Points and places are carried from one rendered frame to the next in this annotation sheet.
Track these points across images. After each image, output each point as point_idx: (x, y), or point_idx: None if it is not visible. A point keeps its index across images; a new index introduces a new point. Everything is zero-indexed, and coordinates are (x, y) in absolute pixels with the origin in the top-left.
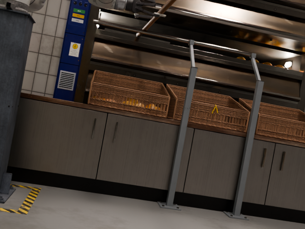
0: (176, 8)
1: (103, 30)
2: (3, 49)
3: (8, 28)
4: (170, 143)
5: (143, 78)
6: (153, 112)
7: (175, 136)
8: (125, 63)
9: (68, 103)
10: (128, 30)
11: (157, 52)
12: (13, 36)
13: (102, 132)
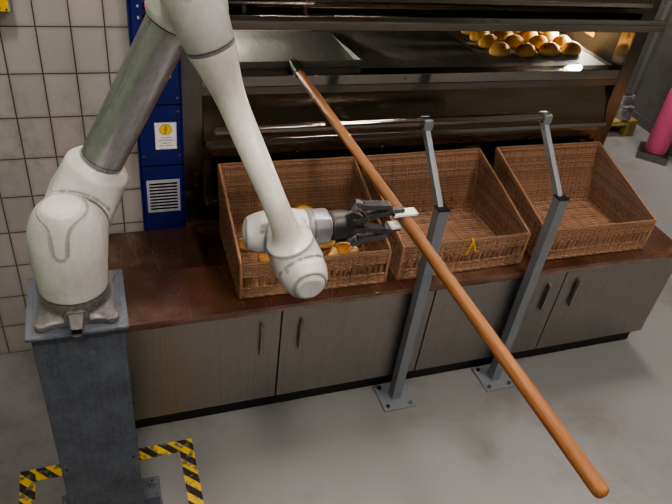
0: (384, 17)
1: None
2: (91, 391)
3: (90, 359)
4: (395, 320)
5: (314, 152)
6: (362, 280)
7: (404, 308)
8: (279, 140)
9: (207, 318)
10: (295, 131)
11: (338, 93)
12: (105, 368)
13: (277, 338)
